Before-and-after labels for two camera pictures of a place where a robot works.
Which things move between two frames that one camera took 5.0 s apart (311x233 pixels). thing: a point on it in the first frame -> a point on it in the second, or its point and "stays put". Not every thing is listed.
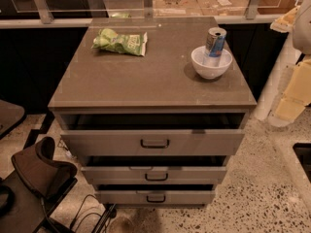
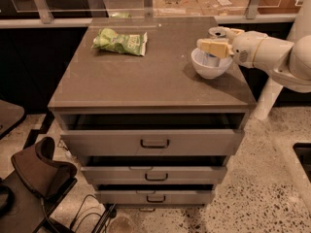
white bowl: (209, 72) stays put
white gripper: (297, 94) -> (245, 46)
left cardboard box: (175, 2) stays put
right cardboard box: (221, 0) stays put
